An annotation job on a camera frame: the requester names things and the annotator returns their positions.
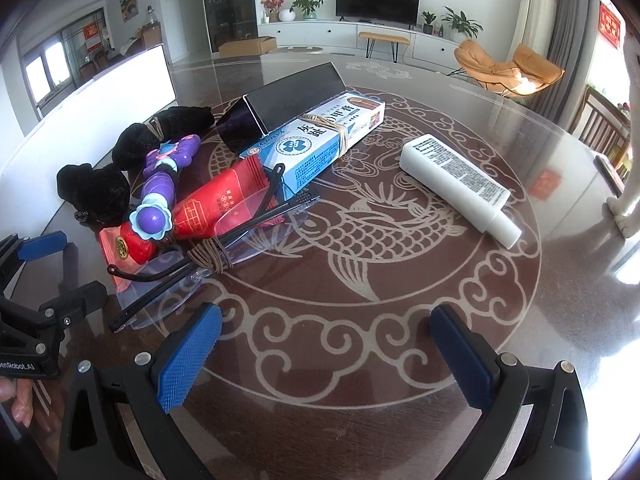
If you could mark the wooden bench with metal legs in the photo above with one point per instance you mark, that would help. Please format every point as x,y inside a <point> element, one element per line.
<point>384,36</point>

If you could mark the framed wall painting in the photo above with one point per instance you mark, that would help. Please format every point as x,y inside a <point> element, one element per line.
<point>128,2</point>

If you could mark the grey curtain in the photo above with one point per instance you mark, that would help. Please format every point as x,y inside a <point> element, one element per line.
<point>570,50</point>

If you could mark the wooden dining chair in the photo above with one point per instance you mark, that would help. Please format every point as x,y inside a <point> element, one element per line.
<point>600,120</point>

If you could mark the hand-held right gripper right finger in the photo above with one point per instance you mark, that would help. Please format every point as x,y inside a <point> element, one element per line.
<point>462,360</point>

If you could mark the rimless glasses with black temples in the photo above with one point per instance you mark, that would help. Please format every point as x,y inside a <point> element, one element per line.
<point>265,222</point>

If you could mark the red snack packet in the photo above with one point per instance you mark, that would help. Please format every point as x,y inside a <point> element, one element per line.
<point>215,202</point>

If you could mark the covered standing air conditioner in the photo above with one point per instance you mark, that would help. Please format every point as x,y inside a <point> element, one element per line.
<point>532,15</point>

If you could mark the patterned glass-topped desktop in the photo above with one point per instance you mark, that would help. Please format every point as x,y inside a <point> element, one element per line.
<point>380,340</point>

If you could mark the white television cabinet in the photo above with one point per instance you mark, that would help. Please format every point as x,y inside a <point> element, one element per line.
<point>330,32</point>

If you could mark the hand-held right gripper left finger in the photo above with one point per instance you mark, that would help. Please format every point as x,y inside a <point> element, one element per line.
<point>185,357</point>

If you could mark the large leafy potted plant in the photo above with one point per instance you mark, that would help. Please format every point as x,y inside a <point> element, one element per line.
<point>462,22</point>

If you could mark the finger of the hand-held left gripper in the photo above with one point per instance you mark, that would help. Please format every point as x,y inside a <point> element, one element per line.
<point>44,246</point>
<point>75,304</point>

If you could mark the red packet with gold emblem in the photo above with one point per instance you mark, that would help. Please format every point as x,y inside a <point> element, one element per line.
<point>125,249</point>

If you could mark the green potted plant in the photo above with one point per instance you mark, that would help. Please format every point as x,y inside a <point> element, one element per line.
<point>309,6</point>

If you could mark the black velvet scrunchie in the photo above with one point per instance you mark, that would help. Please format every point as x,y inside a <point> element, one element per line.
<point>180,120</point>
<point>95,192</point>

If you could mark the tan rubber band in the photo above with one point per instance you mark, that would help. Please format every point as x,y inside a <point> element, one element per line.
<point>345,135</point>

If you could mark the blue and white medicine box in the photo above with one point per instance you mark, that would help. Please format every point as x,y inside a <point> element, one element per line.
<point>305,152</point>

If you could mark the purple toy wand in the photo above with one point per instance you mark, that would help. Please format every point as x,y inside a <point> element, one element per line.
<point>160,190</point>

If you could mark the red flowers in white vase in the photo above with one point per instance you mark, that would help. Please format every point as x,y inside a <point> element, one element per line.
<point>274,7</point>

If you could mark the black cardboard box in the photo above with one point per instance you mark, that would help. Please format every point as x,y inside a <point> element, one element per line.
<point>295,100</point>

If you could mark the dark glass display cabinet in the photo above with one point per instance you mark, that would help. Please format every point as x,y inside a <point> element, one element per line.
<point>227,5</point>

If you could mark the person's left hand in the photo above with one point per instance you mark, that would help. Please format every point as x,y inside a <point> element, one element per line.
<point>22,405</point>

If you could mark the white plastic bottle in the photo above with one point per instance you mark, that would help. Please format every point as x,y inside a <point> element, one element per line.
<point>450,175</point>

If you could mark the black flat television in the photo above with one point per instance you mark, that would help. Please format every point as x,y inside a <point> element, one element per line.
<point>377,1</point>

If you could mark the orange lounge chair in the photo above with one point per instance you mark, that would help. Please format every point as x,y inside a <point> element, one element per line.
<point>530,67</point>

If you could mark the red wall hanging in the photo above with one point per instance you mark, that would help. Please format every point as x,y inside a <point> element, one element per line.
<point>610,24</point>

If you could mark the small potted plant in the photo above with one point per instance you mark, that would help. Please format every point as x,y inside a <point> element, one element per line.
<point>428,22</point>

